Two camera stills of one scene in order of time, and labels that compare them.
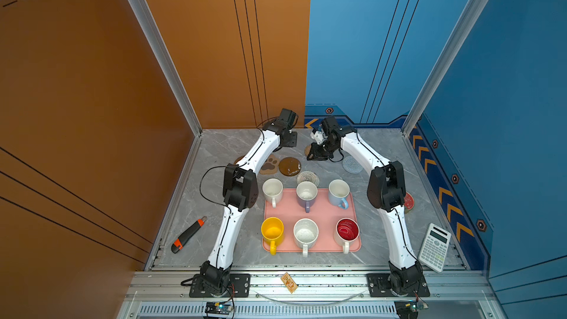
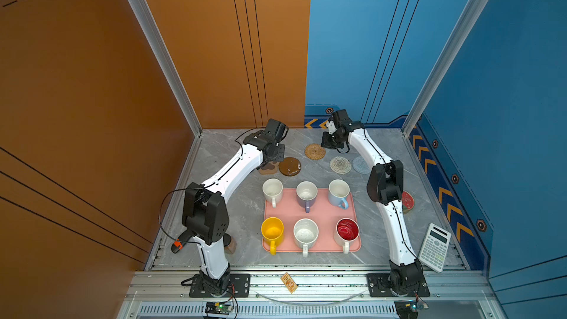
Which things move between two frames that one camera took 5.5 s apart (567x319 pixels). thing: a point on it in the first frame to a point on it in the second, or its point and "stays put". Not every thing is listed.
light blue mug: x=338 y=191 stays put
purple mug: x=306 y=192 stays put
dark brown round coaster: x=289 y=166 stays put
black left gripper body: x=291 y=140 to x=279 y=153
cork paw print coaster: x=270 y=165 stays put
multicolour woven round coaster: x=308 y=176 to x=340 y=165
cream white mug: x=272 y=189 stays put
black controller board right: x=407 y=309 stays put
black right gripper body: x=322 y=151 to x=332 y=141
